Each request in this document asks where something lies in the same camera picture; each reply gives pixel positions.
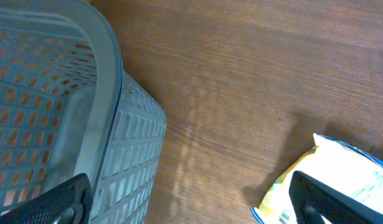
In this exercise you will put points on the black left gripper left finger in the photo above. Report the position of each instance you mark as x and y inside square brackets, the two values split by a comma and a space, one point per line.
[69, 202]

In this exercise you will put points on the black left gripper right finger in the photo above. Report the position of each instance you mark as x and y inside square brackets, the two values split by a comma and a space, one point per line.
[315, 202]

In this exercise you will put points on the white blue printed bag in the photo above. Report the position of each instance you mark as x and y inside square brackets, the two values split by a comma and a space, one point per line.
[345, 168]

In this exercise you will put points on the grey plastic mesh basket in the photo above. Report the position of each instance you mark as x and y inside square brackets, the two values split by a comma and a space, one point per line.
[68, 107]

